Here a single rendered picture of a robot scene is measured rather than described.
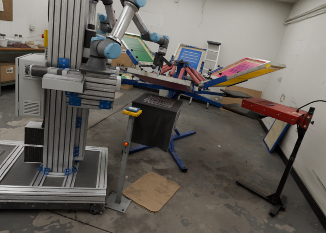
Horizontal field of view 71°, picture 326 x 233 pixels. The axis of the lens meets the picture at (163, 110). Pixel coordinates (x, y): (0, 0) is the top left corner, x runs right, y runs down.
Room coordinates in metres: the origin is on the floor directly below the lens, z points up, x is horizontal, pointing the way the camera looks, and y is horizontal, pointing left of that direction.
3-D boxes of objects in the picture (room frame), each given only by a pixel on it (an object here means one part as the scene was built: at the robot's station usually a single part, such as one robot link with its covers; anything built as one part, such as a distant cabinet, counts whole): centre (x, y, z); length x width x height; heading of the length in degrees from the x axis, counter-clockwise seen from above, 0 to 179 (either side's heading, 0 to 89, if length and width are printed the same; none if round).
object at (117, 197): (1.84, 0.25, 0.48); 0.22 x 0.22 x 0.96; 81
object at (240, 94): (3.66, -0.75, 0.91); 1.34 x 0.40 x 0.08; 111
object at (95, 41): (1.75, 0.56, 1.42); 0.13 x 0.12 x 0.14; 51
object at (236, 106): (3.00, -0.64, 0.91); 1.34 x 0.40 x 0.08; 51
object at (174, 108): (2.32, 0.05, 0.95); 0.48 x 0.44 x 0.01; 171
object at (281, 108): (2.52, -1.23, 1.06); 0.61 x 0.46 x 0.12; 51
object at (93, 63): (1.75, 0.57, 1.31); 0.15 x 0.15 x 0.10
